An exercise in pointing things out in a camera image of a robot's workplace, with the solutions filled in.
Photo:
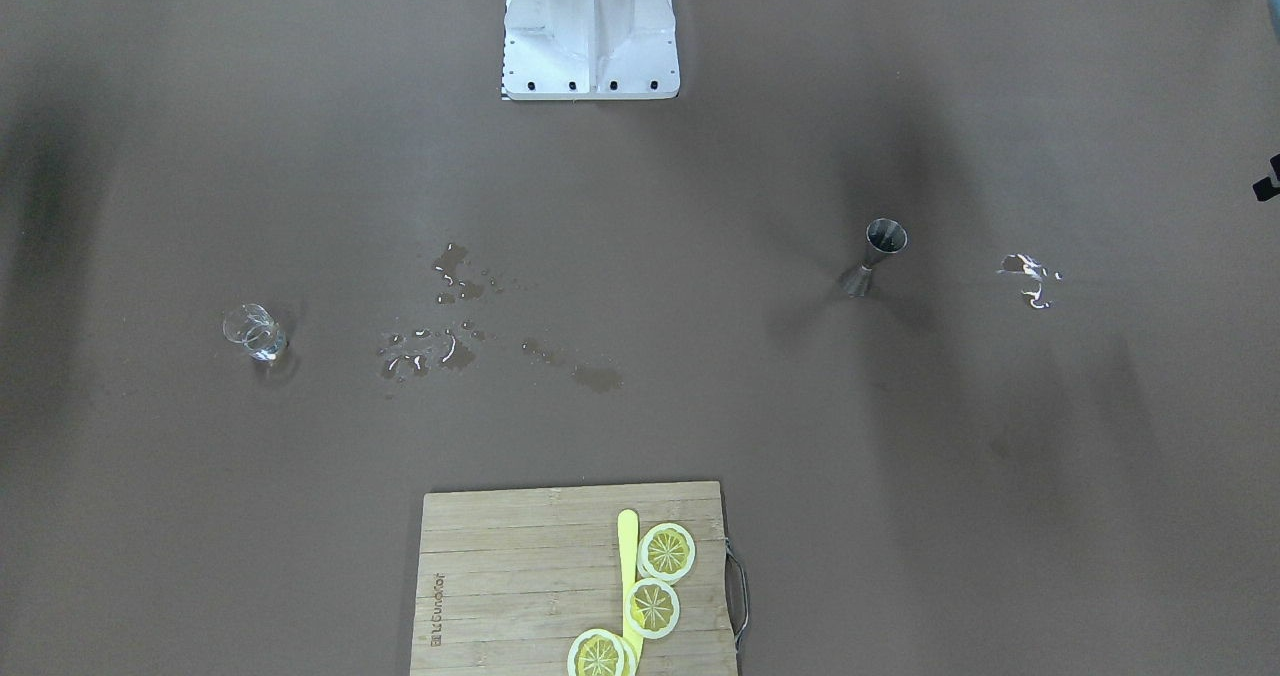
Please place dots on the steel double jigger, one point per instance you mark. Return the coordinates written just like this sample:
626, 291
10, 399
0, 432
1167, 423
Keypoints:
883, 238

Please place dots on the small clear glass cup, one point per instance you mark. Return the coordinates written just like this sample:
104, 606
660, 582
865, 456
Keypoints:
255, 331

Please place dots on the lemon slice far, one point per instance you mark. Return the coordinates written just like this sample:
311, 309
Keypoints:
666, 552

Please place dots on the lemon slice middle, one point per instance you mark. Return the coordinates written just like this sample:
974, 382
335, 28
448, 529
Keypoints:
651, 609

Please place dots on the bamboo cutting board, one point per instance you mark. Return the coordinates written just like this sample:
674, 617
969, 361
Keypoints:
508, 578

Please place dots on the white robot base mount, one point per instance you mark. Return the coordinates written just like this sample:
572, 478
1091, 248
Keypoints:
590, 50

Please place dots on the lemon slice near handle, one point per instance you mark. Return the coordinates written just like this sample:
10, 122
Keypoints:
600, 652

